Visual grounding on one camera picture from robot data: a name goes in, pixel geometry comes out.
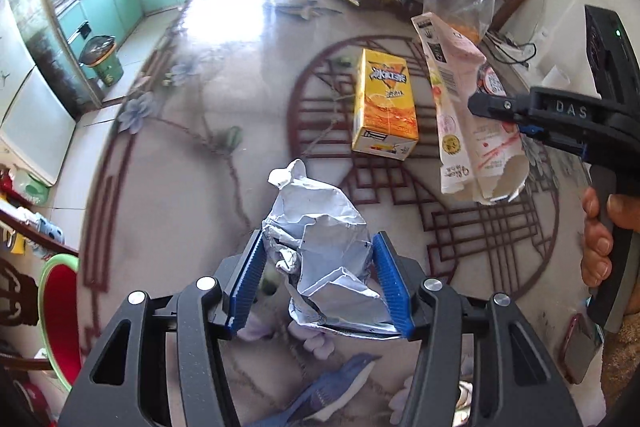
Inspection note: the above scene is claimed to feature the green white plastic jug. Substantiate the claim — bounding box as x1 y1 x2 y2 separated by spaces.
10 168 52 206

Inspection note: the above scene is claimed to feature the white paper note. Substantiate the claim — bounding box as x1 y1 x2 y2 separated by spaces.
542 65 574 90

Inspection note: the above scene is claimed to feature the white refrigerator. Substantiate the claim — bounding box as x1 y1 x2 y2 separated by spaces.
0 0 77 188

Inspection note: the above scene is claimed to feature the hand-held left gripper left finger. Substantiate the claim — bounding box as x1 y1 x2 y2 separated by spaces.
60 229 269 427

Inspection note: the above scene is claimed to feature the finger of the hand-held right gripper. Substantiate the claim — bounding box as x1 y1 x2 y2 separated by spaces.
516 121 589 158
468 88 534 124

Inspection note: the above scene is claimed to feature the carved dark wooden chair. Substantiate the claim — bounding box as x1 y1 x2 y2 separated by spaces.
0 257 53 370

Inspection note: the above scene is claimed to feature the silver packet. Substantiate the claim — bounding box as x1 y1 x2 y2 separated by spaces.
261 158 402 339

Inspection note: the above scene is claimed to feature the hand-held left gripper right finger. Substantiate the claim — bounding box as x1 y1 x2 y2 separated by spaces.
372 231 576 427

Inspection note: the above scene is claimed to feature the pink paper carton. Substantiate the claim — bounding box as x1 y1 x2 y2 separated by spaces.
411 13 530 206

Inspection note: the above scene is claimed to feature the green bucket with metal lid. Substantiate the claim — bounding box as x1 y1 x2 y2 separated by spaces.
79 35 125 89

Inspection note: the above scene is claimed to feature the red bin with green rim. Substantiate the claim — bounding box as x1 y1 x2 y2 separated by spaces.
38 254 83 392

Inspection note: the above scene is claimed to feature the dark smartphone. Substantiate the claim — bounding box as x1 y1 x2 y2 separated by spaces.
558 312 604 386

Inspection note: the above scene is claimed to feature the person's right hand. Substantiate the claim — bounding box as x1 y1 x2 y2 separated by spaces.
581 186 640 290

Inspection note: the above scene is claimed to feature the yellow juice carton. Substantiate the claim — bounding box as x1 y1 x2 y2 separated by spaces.
351 48 420 160

